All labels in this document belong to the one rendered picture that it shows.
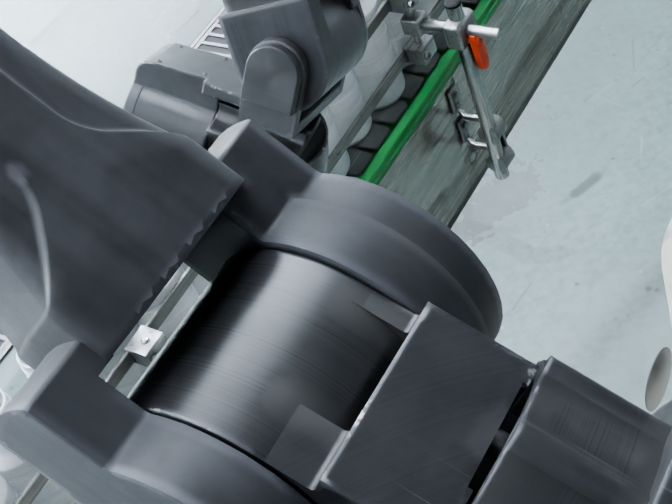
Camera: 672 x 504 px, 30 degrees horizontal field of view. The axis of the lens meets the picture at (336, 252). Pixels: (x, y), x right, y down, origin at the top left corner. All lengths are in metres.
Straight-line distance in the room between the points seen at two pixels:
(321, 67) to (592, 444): 0.44
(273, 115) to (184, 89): 0.07
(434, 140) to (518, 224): 1.19
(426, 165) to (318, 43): 0.66
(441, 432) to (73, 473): 0.09
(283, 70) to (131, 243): 0.40
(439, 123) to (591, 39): 1.57
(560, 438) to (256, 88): 0.45
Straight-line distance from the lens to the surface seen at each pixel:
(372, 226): 0.32
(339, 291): 0.31
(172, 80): 0.77
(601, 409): 0.31
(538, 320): 2.37
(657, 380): 0.51
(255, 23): 0.71
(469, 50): 1.27
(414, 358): 0.30
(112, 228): 0.31
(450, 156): 1.39
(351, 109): 1.26
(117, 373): 1.04
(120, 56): 3.40
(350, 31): 0.74
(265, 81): 0.71
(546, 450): 0.29
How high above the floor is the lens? 1.84
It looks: 45 degrees down
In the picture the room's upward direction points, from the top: 25 degrees counter-clockwise
